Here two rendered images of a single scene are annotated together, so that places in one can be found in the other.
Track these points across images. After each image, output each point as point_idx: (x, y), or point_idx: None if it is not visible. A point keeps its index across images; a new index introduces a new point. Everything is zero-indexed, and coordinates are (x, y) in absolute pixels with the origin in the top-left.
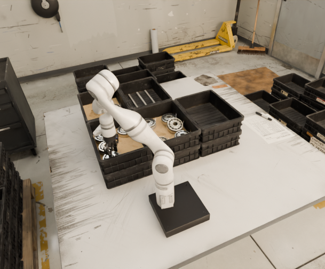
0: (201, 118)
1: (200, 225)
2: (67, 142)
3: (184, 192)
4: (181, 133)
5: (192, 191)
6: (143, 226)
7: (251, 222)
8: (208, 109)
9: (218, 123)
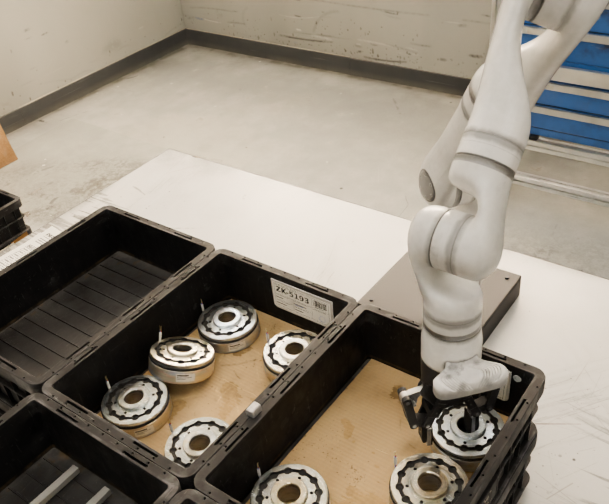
0: (83, 340)
1: None
2: None
3: (398, 293)
4: (221, 322)
5: (384, 283)
6: (537, 339)
7: (370, 217)
8: (17, 345)
9: (99, 296)
